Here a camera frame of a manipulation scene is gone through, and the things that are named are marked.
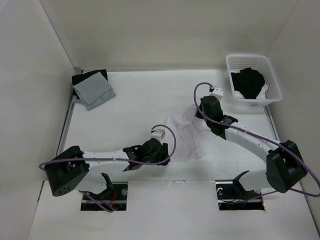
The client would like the white tank top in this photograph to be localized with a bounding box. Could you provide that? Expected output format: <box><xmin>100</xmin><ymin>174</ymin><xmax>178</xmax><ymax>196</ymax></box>
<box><xmin>164</xmin><ymin>105</ymin><xmax>225</xmax><ymax>164</ymax></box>

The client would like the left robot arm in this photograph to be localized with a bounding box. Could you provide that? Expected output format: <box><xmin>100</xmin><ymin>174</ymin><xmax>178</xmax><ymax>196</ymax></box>
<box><xmin>39</xmin><ymin>137</ymin><xmax>170</xmax><ymax>200</ymax></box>

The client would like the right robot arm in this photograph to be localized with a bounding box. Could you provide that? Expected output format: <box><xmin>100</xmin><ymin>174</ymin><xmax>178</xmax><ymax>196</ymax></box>
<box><xmin>199</xmin><ymin>95</ymin><xmax>308</xmax><ymax>198</ymax></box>

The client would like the black tank top in basket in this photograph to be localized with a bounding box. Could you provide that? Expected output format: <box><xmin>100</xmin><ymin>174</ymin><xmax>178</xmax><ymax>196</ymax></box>
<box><xmin>231</xmin><ymin>67</ymin><xmax>266</xmax><ymax>99</ymax></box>

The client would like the folded grey tank top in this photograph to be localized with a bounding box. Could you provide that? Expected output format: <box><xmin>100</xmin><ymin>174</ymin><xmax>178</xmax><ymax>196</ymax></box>
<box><xmin>72</xmin><ymin>69</ymin><xmax>116</xmax><ymax>111</ymax></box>

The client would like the folded black tank top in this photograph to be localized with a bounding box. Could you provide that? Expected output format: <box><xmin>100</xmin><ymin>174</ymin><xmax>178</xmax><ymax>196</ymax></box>
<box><xmin>71</xmin><ymin>69</ymin><xmax>112</xmax><ymax>102</ymax></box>

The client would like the white plastic basket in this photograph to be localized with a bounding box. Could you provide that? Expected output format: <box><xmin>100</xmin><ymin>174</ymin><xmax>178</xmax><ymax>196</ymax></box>
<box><xmin>225</xmin><ymin>53</ymin><xmax>283</xmax><ymax>106</ymax></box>

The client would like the white garment under black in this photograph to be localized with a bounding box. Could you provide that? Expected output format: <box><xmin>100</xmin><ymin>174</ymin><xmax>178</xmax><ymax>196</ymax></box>
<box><xmin>235</xmin><ymin>84</ymin><xmax>268</xmax><ymax>100</ymax></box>

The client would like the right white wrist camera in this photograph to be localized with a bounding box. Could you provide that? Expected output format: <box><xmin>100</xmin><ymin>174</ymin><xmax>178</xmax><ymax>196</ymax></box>
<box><xmin>209</xmin><ymin>85</ymin><xmax>224</xmax><ymax>99</ymax></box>

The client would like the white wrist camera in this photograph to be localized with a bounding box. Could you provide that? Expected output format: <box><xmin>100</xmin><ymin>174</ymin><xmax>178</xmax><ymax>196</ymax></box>
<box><xmin>150</xmin><ymin>129</ymin><xmax>166</xmax><ymax>144</ymax></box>
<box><xmin>209</xmin><ymin>85</ymin><xmax>224</xmax><ymax>99</ymax></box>

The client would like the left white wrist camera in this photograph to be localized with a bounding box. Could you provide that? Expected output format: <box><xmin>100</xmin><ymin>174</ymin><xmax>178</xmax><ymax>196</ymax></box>
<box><xmin>150</xmin><ymin>129</ymin><xmax>166</xmax><ymax>144</ymax></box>

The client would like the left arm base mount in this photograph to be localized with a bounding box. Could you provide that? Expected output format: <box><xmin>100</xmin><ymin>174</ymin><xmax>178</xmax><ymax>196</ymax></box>
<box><xmin>80</xmin><ymin>173</ymin><xmax>129</xmax><ymax>213</ymax></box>

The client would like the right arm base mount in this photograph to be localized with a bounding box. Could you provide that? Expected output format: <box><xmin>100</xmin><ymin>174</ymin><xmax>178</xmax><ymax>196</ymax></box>
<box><xmin>215</xmin><ymin>171</ymin><xmax>265</xmax><ymax>211</ymax></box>

